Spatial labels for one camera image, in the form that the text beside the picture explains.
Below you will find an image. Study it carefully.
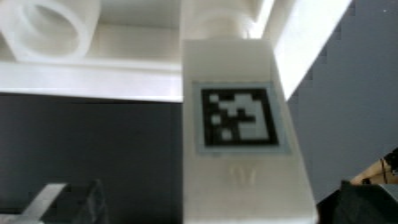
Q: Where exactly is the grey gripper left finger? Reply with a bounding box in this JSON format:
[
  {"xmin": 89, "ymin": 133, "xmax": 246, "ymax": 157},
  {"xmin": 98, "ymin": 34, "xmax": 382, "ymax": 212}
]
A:
[{"xmin": 0, "ymin": 180, "xmax": 111, "ymax": 224}]

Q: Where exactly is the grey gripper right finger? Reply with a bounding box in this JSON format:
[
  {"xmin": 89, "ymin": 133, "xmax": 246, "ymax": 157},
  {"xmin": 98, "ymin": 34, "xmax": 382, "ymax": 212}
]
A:
[{"xmin": 317, "ymin": 181, "xmax": 398, "ymax": 224}]

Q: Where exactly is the white chair leg with tag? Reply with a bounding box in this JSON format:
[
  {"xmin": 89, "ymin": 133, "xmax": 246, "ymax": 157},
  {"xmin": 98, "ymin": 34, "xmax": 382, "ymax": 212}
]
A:
[{"xmin": 183, "ymin": 40, "xmax": 318, "ymax": 224}]

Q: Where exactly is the white chair seat part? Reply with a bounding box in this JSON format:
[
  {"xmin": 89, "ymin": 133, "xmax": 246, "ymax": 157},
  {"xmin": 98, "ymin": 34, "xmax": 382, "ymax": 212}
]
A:
[{"xmin": 0, "ymin": 0, "xmax": 272, "ymax": 102}]

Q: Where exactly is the white U-shaped fence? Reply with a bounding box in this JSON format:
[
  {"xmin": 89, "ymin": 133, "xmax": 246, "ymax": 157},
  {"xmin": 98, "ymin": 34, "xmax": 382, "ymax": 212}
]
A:
[{"xmin": 263, "ymin": 0, "xmax": 352, "ymax": 99}]

